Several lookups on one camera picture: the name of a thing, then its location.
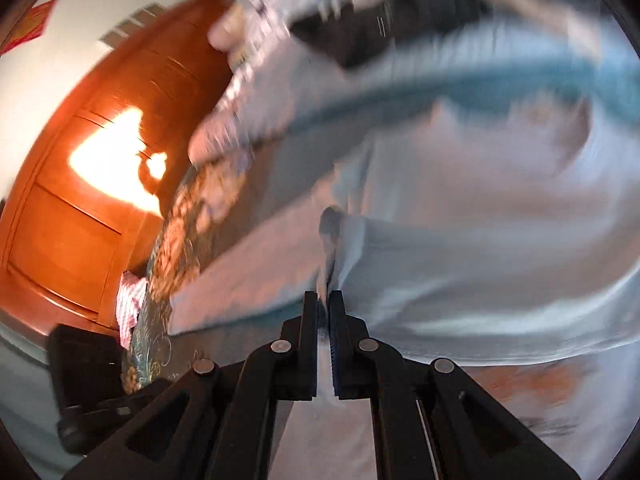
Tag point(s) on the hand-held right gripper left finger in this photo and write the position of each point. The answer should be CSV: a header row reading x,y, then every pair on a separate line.
x,y
306,360

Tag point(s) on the carved wooden headboard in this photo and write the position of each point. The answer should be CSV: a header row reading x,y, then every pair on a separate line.
x,y
60,240

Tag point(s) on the white pillow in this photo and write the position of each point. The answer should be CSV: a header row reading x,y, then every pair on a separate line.
x,y
225,30

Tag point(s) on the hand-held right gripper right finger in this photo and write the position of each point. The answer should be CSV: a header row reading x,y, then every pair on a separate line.
x,y
342,360

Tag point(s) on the teal floral blanket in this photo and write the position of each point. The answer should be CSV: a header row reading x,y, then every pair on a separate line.
x,y
200,220

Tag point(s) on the pale blue floral duvet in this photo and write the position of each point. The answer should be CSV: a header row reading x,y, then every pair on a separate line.
x,y
240,110

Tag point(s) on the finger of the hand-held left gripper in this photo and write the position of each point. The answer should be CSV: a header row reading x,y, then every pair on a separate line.
x,y
105,417

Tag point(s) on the pale blue garment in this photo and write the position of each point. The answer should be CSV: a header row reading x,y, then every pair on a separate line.
x,y
475,260

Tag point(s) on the red wall paper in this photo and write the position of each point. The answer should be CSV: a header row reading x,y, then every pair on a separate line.
x,y
30,25

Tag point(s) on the pink checked cloth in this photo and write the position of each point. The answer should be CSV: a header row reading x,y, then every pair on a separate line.
x,y
130,305

